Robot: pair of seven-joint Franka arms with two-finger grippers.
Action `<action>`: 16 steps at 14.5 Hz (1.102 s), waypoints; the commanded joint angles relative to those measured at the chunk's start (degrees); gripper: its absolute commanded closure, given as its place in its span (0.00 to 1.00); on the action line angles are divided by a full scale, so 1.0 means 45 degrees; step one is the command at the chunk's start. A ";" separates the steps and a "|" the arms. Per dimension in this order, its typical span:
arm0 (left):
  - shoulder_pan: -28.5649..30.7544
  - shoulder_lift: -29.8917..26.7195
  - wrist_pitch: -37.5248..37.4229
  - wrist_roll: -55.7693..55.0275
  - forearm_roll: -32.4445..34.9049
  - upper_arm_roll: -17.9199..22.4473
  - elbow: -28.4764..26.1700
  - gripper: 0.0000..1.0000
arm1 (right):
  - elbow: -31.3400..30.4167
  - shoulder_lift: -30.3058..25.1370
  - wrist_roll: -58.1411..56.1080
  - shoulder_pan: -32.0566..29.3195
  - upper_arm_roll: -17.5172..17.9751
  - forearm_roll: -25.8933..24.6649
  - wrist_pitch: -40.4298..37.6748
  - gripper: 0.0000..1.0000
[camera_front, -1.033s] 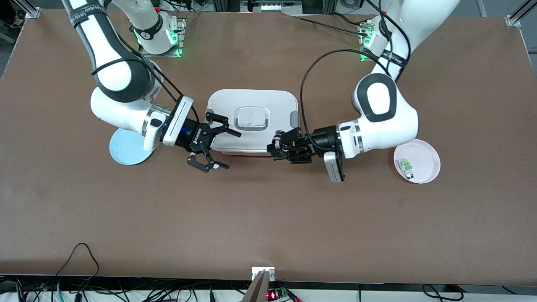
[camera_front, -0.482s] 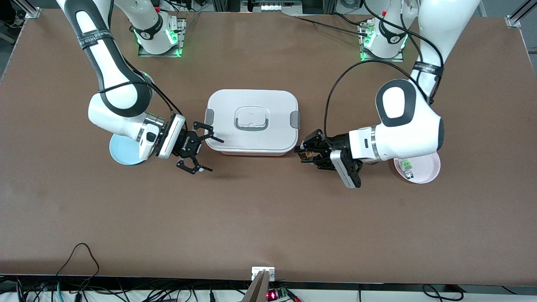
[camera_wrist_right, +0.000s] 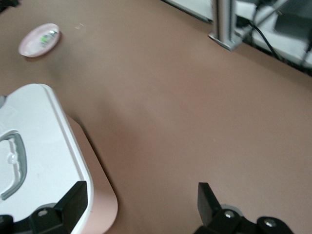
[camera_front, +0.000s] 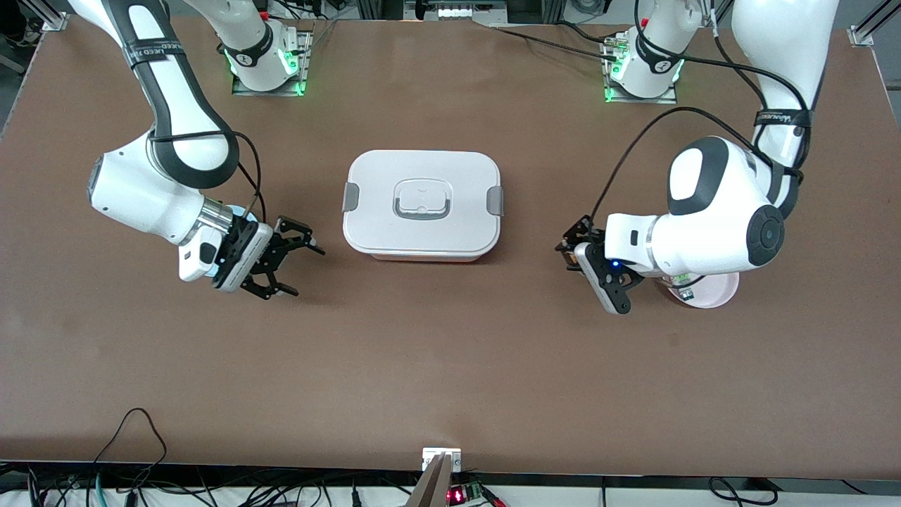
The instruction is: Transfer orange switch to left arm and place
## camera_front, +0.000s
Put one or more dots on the green push-button switch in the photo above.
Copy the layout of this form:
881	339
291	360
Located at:
684	289

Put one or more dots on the light blue plate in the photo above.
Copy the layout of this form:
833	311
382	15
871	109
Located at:
243	210

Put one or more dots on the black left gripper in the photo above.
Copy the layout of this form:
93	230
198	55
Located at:
578	234

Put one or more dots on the red LED circuit board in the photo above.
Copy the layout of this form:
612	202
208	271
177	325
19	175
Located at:
464	493

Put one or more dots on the aluminium frame corner profile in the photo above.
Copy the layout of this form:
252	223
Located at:
49	14
862	35

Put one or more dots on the white light strip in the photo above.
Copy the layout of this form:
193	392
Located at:
468	11

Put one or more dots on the aluminium camera mount bar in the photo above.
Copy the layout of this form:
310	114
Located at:
431	486

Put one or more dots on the small white bracket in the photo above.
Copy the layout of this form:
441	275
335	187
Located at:
431	455

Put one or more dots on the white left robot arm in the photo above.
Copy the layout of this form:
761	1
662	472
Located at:
711	225

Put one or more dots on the white lidded lunch box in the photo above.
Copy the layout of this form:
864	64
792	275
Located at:
421	204

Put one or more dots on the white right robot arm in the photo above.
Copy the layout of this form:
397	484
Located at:
148	190

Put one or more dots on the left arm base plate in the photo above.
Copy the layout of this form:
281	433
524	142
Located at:
672	95

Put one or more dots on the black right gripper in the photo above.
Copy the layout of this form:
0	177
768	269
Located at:
276	248

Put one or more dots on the pink plate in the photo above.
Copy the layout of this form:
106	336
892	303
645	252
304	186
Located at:
714	292

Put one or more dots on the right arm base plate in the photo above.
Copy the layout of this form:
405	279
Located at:
304	67

